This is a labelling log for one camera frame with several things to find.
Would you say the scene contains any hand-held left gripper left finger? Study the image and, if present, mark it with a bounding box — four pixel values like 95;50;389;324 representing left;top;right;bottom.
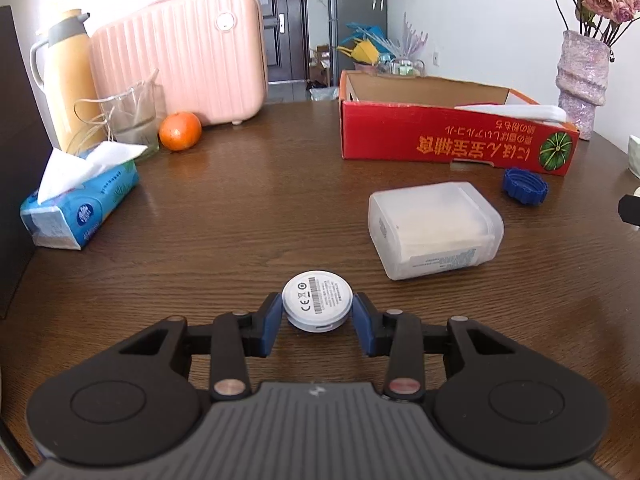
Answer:
116;291;285;402

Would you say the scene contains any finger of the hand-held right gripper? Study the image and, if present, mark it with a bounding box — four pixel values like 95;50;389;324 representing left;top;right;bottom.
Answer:
618;194;640;228

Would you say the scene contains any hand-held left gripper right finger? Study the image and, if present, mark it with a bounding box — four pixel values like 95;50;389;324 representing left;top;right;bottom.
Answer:
351;291;522;403

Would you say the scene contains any white round charger puck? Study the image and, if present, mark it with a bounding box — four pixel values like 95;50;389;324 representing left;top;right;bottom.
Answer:
281;270;355;333

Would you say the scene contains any red cardboard box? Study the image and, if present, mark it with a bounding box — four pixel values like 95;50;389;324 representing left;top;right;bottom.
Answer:
339;70;581;179

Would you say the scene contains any blue lobed bottle cap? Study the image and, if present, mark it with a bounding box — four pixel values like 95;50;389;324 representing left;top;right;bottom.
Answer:
501;167;549;207

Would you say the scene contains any clear plastic storage box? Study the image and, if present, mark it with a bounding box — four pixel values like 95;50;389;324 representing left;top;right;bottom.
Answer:
368;181;505;281

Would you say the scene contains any purple textured vase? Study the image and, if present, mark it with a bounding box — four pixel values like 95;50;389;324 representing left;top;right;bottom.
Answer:
556;30;612;142

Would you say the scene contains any orange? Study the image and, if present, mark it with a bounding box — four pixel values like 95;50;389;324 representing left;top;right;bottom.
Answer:
159;111;203;152

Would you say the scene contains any blue tissue pack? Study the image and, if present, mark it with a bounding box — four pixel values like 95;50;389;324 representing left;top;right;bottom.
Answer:
20;141;148;251

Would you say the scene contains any dark brown entrance door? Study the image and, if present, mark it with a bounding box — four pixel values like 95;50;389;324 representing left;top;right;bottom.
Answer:
225;0;308;83

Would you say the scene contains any pale purple decorative plant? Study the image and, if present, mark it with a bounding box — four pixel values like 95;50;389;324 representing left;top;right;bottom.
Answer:
399;11;429;61

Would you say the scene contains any pink hard suitcase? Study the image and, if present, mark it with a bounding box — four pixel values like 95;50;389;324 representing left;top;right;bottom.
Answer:
89;0;271;128

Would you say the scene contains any black paper bag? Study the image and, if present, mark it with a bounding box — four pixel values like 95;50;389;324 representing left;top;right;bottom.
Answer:
0;6;55;318

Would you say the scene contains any yellow thermos jug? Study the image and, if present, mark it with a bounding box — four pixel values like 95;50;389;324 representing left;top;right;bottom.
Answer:
30;9;103;153

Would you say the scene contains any grey refrigerator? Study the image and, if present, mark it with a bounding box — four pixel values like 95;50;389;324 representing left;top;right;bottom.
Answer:
327;0;388;88

